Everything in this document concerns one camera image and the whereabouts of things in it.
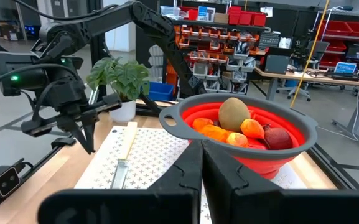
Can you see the wooden work desk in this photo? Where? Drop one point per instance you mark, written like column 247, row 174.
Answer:
column 322, row 79

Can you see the orange tangerine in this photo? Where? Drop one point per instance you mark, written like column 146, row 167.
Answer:
column 201, row 123

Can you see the black table-level camera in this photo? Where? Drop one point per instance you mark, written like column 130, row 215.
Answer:
column 2, row 182

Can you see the blue storage bin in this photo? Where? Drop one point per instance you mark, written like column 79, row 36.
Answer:
column 160, row 91

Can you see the dark red pomegranate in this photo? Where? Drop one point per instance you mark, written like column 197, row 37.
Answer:
column 277, row 138

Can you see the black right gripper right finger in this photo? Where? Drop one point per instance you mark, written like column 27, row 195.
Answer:
column 222, row 174

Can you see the red colander bowl grey rim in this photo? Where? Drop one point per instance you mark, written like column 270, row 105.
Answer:
column 179, row 125

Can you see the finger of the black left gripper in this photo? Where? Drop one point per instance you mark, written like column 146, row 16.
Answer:
column 81, row 133
column 92, row 130

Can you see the parts rack orange bins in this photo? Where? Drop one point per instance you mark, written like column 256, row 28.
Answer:
column 216, row 53

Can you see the brown kiwi fruit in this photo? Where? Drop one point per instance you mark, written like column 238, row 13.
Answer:
column 233, row 113

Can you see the open laptop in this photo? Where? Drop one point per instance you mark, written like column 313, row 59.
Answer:
column 345, row 68

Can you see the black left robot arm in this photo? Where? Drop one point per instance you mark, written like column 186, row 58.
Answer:
column 154, row 21

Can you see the red storage bin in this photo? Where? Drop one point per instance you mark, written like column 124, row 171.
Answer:
column 259, row 20
column 246, row 18
column 234, row 16

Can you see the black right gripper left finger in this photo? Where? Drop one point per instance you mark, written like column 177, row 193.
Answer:
column 188, row 174

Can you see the white perforated metal shelf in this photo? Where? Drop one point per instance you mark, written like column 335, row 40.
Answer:
column 154, row 155

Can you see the black equipment box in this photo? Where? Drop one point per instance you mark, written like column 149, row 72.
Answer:
column 276, row 63

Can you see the grey office chair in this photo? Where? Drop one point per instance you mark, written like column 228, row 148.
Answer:
column 317, row 49

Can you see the green potted plant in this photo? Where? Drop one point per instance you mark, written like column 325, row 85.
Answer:
column 120, row 77

